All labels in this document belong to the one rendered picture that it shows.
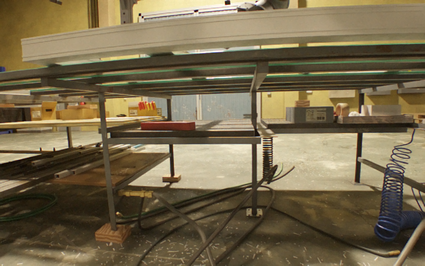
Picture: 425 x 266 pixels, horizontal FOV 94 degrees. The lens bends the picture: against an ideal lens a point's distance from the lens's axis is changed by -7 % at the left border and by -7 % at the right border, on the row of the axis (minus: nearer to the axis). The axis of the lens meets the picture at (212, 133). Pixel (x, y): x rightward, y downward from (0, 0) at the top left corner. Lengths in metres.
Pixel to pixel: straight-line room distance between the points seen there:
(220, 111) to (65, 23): 6.77
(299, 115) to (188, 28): 0.95
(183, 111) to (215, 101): 1.14
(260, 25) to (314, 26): 0.13
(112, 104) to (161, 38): 7.54
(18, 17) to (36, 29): 1.06
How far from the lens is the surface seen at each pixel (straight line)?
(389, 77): 1.43
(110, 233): 1.34
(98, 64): 0.79
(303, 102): 1.55
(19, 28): 11.94
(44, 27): 10.97
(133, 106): 2.12
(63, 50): 0.80
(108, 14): 8.76
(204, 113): 7.22
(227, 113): 7.13
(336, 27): 0.64
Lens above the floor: 0.69
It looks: 7 degrees down
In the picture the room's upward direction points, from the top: 2 degrees counter-clockwise
